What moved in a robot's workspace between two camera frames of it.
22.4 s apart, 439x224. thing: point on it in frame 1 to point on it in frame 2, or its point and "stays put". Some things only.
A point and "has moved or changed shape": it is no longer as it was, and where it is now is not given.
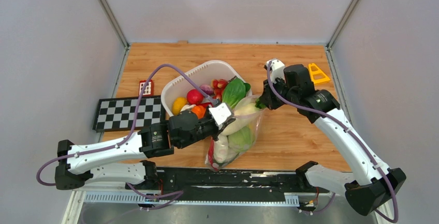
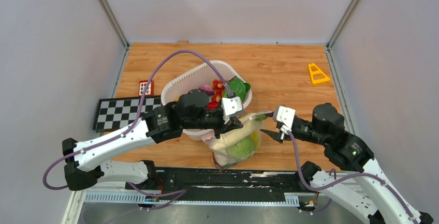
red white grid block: [149, 90] stays put
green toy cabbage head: [241, 139] to [243, 149]
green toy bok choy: [234, 90] stays put
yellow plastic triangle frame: [315, 81] stays put
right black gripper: [267, 100] to [277, 136]
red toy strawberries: [218, 85] stays put
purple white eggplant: [207, 89] stays put
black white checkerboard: [117, 114] stays put
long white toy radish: [243, 114] has moved or changed shape
